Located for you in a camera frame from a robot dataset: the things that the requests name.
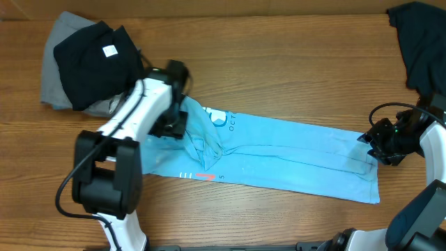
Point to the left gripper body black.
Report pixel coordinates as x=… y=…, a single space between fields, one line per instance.
x=173 y=121

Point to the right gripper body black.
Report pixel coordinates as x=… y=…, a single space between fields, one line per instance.
x=394 y=143

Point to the light blue printed t-shirt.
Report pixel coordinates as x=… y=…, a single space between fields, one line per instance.
x=238 y=148

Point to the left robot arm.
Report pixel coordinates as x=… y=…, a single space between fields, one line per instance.
x=108 y=168

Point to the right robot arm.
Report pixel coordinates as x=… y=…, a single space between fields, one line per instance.
x=419 y=129

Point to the folded black garment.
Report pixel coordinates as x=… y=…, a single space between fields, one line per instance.
x=97 y=63

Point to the dark garment at right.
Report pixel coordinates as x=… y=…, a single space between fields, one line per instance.
x=421 y=35

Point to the folded grey garment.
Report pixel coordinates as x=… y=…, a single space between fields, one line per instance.
x=51 y=91

